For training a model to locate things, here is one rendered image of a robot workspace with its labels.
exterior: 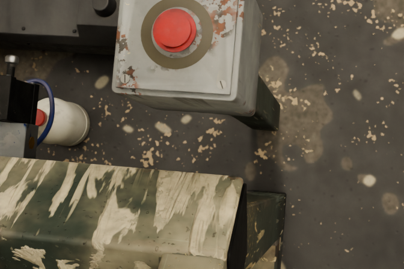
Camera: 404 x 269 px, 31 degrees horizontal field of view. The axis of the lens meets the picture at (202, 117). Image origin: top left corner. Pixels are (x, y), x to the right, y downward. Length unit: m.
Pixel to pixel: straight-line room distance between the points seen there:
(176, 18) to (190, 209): 0.19
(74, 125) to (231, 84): 0.94
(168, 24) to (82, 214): 0.21
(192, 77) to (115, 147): 0.99
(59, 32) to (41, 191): 0.78
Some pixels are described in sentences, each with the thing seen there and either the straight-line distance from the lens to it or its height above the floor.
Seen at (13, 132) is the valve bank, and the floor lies 0.74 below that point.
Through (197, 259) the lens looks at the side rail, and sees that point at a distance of 0.68.
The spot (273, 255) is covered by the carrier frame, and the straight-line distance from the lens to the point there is 1.42.
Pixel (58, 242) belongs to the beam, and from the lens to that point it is 0.72.
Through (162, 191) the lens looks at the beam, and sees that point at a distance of 0.75.
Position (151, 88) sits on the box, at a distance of 0.68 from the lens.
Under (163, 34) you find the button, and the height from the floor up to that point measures 0.95.
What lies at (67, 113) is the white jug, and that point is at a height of 0.14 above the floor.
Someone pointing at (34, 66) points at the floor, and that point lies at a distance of 1.74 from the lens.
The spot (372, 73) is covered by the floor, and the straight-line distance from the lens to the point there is 1.60.
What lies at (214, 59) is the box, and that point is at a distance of 0.67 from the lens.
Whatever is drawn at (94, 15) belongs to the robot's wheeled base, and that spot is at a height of 0.21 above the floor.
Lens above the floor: 1.58
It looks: 79 degrees down
